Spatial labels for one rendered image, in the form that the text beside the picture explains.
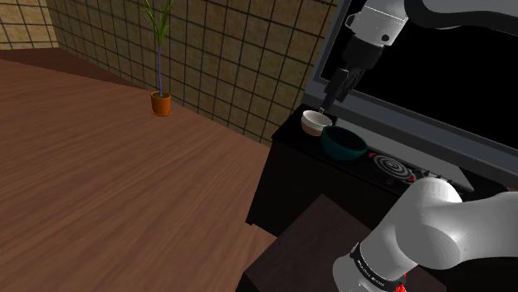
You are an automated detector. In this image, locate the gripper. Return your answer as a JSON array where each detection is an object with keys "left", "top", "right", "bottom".
[{"left": 321, "top": 35, "right": 385, "bottom": 115}]

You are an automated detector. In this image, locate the white bowl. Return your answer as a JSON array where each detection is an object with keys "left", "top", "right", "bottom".
[{"left": 301, "top": 109, "right": 334, "bottom": 137}]

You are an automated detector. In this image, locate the dark green bowl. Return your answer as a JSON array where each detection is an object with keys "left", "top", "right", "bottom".
[{"left": 320, "top": 124, "right": 369, "bottom": 162}]

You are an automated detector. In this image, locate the grey framed black television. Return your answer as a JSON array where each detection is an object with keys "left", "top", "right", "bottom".
[{"left": 301, "top": 0, "right": 518, "bottom": 193}]

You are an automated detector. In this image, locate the black spiral hotplate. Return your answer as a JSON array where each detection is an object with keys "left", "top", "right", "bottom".
[{"left": 366, "top": 151, "right": 446, "bottom": 191}]

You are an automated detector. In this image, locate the black cabinet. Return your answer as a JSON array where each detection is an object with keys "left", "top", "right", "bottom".
[{"left": 245, "top": 114, "right": 509, "bottom": 241}]

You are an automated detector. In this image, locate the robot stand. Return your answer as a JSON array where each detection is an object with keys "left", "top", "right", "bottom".
[{"left": 236, "top": 193, "right": 448, "bottom": 292}]

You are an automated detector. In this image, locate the plant in orange pot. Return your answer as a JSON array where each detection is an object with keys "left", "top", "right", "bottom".
[{"left": 128, "top": 0, "right": 176, "bottom": 118}]

